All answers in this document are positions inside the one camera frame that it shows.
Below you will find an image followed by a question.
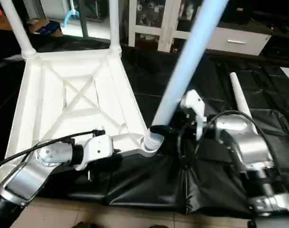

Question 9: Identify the white plastic table leg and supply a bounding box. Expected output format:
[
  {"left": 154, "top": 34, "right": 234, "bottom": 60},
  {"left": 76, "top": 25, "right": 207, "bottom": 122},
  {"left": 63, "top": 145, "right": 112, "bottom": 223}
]
[
  {"left": 0, "top": 0, "right": 39, "bottom": 59},
  {"left": 229, "top": 72, "right": 258, "bottom": 134},
  {"left": 108, "top": 0, "right": 122, "bottom": 53},
  {"left": 144, "top": 0, "right": 230, "bottom": 147}
]

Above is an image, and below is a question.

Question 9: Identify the white plastic table top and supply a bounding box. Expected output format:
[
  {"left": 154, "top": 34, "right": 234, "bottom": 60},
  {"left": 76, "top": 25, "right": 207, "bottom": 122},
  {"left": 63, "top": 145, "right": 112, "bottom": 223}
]
[{"left": 0, "top": 46, "right": 164, "bottom": 187}]

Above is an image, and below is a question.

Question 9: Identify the black work mat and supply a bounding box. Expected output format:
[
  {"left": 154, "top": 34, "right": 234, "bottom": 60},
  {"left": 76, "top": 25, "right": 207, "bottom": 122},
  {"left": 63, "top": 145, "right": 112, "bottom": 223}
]
[{"left": 0, "top": 36, "right": 289, "bottom": 219}]

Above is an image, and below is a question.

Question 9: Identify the white low drawer unit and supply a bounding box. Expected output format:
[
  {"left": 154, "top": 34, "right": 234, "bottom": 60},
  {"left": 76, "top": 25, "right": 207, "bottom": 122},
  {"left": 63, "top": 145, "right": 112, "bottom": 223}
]
[{"left": 205, "top": 26, "right": 272, "bottom": 57}]

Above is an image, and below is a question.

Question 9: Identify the white glass-door cabinet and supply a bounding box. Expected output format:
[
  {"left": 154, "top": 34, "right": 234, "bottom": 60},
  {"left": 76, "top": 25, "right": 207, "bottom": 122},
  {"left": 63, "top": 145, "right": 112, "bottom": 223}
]
[{"left": 127, "top": 0, "right": 207, "bottom": 53}]

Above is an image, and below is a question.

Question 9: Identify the grey metal pole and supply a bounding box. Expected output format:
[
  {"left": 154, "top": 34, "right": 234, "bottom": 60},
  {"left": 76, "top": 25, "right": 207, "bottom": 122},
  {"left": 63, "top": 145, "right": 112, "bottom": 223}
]
[{"left": 76, "top": 0, "right": 89, "bottom": 38}]

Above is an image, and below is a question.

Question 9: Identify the light blue hose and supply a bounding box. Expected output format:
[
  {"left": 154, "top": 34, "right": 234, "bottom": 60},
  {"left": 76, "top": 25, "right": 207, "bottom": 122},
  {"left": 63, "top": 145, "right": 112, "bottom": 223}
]
[{"left": 63, "top": 0, "right": 81, "bottom": 29}]

